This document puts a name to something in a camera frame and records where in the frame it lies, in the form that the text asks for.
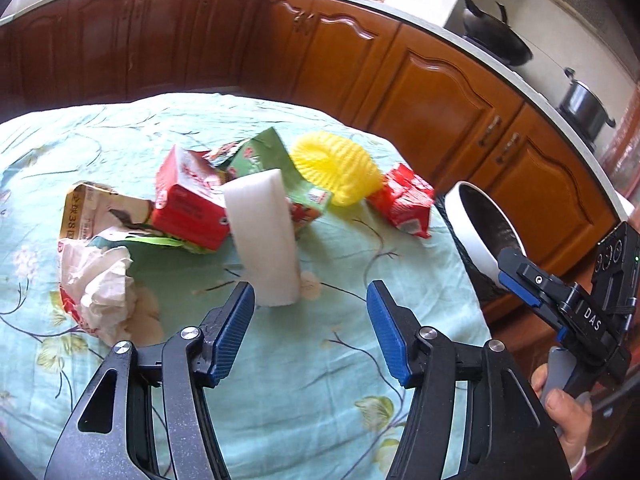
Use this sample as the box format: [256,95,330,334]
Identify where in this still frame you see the yellow foam fruit net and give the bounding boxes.
[290,131,383,207]

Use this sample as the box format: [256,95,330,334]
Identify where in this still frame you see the white trash bin black liner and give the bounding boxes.
[444,181,526,292]

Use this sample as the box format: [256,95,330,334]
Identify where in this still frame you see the brown wooden kitchen cabinets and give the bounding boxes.
[1,0,625,274]

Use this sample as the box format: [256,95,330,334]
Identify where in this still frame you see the person's right hand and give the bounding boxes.
[544,389,592,469]

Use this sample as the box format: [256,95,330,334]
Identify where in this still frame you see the red milk carton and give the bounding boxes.
[151,146,230,250]

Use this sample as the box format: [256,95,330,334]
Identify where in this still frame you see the red snack wrapper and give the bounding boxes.
[367,164,435,238]

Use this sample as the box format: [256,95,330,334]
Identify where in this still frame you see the crumpled white red bag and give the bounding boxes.
[58,238,137,346]

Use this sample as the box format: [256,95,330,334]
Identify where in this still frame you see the green milk carton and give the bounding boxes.
[205,127,332,231]

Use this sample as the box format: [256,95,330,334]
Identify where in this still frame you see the flattened beige paper box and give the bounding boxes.
[58,182,154,240]

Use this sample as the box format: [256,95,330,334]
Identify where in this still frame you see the black cooking pot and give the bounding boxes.
[558,67,616,142]

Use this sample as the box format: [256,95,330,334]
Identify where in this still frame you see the black wok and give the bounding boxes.
[462,0,534,67]

